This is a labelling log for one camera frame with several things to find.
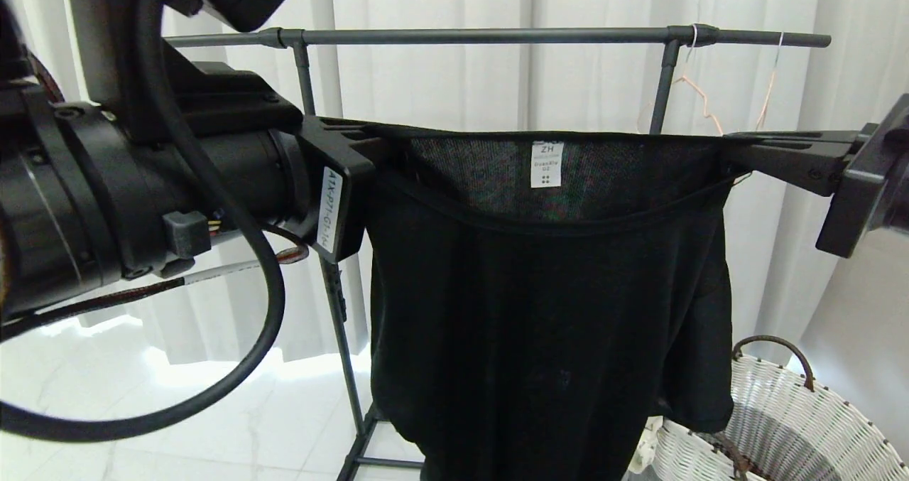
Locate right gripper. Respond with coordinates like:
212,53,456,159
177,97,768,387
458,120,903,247
815,94,909,259

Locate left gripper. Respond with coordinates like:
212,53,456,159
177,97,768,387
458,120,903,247
14,87,377,315

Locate pink clothes hanger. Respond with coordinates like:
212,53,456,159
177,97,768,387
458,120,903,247
636,40,725,137
753,32,786,132

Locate black T-shirt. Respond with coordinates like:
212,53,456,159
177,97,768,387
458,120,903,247
366,127,739,481

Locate white laundry basket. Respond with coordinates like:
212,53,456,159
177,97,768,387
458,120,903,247
650,335,909,481

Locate black clothes rack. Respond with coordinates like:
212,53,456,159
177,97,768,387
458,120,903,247
163,23,832,481

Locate black cable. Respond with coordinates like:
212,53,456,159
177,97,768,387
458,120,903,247
0,0,286,443

